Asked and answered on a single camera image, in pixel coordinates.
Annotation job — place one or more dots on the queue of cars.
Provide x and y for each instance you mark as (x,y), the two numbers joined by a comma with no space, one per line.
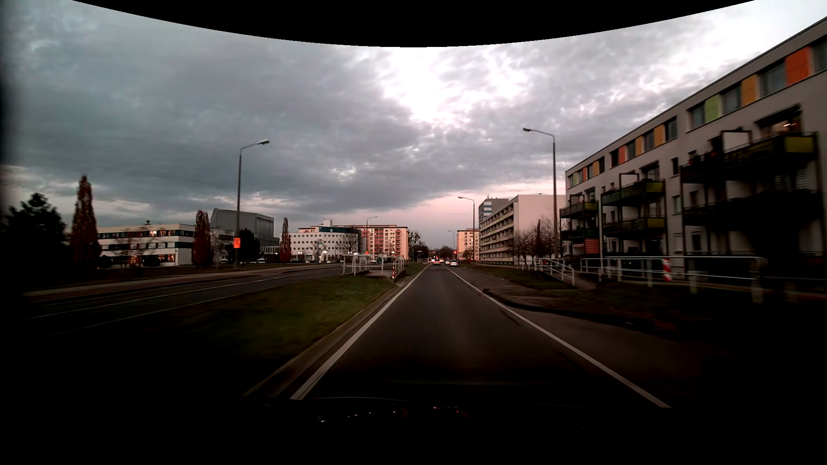
(442,261)

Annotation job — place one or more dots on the white railing at median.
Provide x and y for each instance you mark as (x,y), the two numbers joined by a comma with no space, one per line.
(371,263)

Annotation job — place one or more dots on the white and pink building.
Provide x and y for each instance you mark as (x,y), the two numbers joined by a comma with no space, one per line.
(342,242)

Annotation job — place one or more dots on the white multi-storey building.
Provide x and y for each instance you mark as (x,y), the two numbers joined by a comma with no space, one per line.
(510,226)

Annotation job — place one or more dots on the dark asphalt road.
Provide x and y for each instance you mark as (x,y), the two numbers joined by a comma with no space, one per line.
(446,329)

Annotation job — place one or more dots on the grass verge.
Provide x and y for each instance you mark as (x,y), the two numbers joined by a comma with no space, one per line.
(517,276)

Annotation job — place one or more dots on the road markings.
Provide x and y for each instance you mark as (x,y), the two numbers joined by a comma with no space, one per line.
(362,332)

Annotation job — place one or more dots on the bare trees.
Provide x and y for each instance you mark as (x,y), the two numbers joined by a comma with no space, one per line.
(533,242)

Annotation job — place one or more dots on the grass median strip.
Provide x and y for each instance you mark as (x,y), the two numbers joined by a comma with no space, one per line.
(284,316)

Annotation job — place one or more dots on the grey block building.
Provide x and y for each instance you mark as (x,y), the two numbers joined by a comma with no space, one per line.
(249,226)

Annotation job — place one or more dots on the car's own bonnet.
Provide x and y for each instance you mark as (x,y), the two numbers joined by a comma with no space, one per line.
(413,420)

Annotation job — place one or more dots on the red and white marker board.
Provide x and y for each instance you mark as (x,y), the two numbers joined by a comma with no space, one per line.
(667,270)

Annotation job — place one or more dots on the white low office building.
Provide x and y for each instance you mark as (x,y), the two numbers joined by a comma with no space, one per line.
(148,244)

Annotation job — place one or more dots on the pavement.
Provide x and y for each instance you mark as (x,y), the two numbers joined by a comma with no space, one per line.
(148,281)

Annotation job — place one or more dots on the separate asphalt road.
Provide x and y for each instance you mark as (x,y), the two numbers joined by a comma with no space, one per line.
(148,300)

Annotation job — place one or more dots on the grey building with coloured panels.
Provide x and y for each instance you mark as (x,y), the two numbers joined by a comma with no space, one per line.
(717,174)

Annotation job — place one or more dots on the tall reddish tree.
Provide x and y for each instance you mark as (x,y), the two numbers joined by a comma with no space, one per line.
(84,219)

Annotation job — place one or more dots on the dark evergreen tree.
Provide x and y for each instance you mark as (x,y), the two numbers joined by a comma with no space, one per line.
(32,232)

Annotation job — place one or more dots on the tall lamp post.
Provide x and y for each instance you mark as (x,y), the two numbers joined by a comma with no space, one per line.
(238,206)
(554,194)

